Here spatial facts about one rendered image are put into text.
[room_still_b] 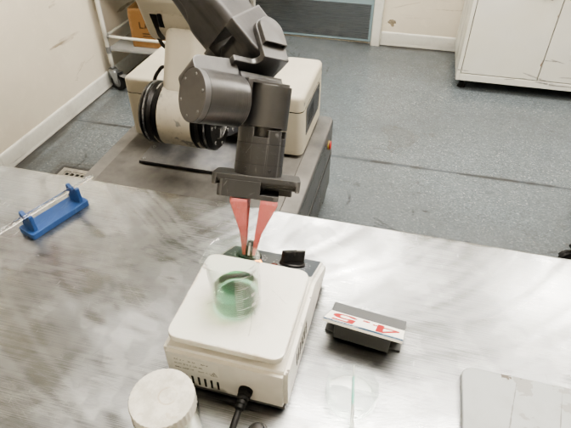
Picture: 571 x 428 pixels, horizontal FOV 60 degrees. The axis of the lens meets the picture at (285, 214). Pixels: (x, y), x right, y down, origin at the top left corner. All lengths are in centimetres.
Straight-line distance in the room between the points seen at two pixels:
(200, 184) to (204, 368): 102
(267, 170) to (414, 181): 164
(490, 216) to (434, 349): 149
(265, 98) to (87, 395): 37
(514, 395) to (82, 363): 47
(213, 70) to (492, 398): 45
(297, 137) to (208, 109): 103
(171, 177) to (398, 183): 102
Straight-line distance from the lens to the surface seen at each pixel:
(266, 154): 57
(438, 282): 69
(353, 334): 58
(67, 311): 68
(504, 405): 59
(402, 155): 233
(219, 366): 51
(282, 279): 54
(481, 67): 296
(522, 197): 223
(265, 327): 50
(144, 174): 157
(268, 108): 56
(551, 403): 61
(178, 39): 136
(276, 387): 51
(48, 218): 82
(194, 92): 53
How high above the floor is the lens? 124
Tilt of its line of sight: 40 degrees down
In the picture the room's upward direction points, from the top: straight up
